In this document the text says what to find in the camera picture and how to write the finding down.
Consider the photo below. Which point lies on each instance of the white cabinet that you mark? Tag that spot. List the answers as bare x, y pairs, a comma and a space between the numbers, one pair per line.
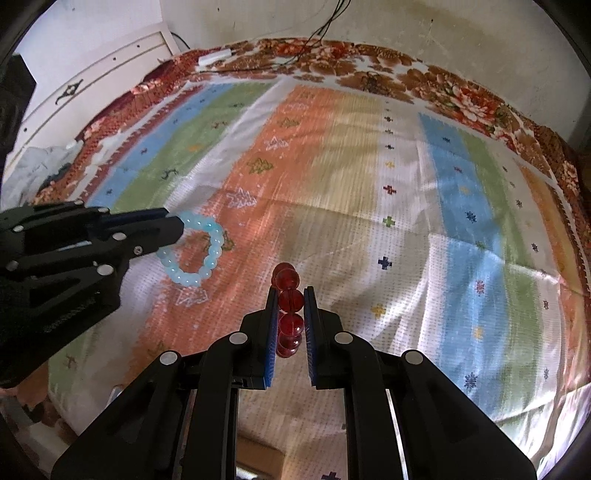
92, 69

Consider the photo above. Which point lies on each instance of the tan box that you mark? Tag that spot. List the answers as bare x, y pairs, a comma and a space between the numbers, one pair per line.
263, 454

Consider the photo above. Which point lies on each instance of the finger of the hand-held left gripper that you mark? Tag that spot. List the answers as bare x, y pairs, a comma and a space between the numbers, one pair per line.
134, 217
157, 235

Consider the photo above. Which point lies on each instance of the white power adapter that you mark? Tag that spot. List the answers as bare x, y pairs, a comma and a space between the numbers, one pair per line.
216, 56

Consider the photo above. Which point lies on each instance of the striped colourful blanket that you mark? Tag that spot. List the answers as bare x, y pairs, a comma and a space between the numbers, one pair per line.
415, 230

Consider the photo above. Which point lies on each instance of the black box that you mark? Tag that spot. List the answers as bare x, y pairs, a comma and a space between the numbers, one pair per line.
14, 92

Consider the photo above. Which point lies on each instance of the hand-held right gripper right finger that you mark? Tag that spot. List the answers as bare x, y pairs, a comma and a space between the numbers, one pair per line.
310, 337

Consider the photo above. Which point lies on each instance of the grey crumpled cloth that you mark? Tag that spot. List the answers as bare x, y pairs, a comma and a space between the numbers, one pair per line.
37, 161

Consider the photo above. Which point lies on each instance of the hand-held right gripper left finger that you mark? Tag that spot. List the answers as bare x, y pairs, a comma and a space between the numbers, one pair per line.
272, 337

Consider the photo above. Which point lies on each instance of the floral bedsheet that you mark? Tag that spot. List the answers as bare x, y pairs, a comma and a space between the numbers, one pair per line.
461, 92

